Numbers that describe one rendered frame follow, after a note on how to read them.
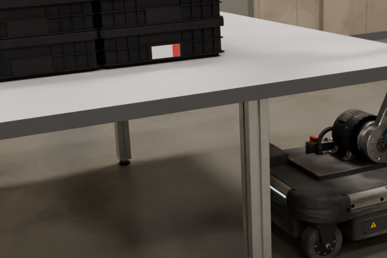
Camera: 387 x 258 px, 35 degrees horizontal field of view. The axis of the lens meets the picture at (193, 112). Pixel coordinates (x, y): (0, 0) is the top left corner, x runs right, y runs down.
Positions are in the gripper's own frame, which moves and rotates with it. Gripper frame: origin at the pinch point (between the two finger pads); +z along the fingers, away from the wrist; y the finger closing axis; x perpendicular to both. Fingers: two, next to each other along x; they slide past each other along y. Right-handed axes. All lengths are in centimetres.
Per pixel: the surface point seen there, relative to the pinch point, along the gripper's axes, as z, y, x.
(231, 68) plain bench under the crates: 22.3, 29.3, -5.4
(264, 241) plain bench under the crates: 68, 44, -18
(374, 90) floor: 104, -3, 258
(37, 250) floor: 93, -47, -19
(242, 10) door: 66, -148, 345
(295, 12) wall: 75, -117, 395
